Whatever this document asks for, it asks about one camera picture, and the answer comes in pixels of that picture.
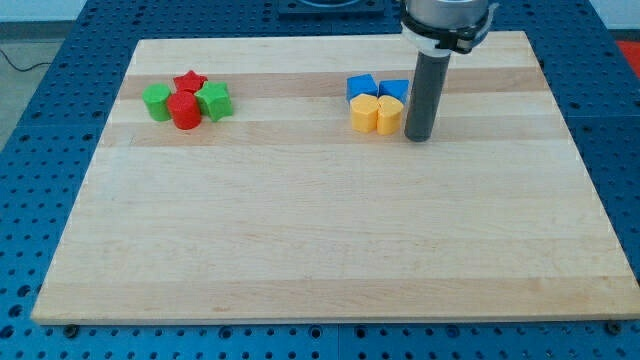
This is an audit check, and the red floor mat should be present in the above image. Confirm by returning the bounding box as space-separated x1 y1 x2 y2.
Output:
616 40 640 77

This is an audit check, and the blue cube block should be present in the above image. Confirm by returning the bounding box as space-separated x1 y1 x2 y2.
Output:
345 74 378 102

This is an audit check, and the yellow heart block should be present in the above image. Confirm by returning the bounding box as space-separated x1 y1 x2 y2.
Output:
377 95 404 135

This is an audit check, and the wooden board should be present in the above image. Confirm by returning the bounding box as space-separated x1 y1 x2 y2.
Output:
32 31 639 325

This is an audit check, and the blue triangle block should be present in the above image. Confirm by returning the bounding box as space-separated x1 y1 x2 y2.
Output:
378 79 410 104

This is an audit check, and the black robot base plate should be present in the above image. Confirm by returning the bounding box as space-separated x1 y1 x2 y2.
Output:
274 0 385 17

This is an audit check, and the green star block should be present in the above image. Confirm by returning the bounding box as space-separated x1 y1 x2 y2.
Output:
195 81 234 122

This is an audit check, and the red cylinder block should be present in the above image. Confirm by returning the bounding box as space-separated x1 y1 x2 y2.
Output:
167 91 201 130

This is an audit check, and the yellow pentagon block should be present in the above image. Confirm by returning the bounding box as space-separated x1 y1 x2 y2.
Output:
350 94 378 133

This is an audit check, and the green cylinder block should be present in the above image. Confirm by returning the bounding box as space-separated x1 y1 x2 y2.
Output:
142 83 171 122

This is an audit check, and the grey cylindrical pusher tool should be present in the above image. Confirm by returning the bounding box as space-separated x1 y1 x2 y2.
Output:
404 53 450 142

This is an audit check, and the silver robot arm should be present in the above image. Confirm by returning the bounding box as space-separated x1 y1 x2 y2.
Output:
401 0 499 57

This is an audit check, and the black cable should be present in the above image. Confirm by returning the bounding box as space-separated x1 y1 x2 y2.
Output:
0 48 54 73

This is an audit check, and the red star block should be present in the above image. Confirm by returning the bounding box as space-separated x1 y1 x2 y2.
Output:
173 70 208 94

